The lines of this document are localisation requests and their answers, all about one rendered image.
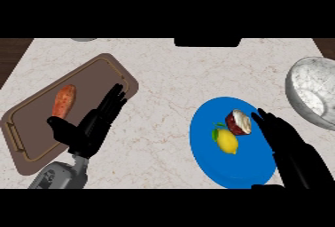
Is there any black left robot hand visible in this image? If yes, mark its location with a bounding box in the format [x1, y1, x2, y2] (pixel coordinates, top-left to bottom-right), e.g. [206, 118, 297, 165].
[46, 82, 130, 160]

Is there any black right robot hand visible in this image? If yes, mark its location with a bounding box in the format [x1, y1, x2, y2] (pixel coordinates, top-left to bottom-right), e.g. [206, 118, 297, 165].
[250, 107, 335, 190]

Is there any blue plate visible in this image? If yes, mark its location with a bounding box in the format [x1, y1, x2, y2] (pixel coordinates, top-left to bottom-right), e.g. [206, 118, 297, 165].
[189, 96, 279, 190]

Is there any yellow lemon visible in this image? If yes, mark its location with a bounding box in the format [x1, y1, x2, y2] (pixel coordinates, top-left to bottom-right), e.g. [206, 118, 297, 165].
[212, 121, 240, 155]

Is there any white marble bowl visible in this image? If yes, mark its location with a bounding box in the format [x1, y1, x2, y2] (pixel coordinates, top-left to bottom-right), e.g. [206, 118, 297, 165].
[284, 56, 335, 131]

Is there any brown cutting board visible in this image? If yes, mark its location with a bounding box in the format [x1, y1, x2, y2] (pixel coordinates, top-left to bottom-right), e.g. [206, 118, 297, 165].
[0, 52, 141, 176]

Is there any chocolate cupcake with white frosting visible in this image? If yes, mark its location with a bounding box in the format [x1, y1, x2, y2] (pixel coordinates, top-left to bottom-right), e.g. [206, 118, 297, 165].
[225, 108, 254, 137]

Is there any grey round object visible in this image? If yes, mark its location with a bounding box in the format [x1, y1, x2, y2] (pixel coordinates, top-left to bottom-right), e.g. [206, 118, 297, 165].
[70, 37, 99, 43]

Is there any black appliance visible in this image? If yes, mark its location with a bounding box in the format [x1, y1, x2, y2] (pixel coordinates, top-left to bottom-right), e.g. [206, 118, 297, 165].
[173, 37, 244, 48]

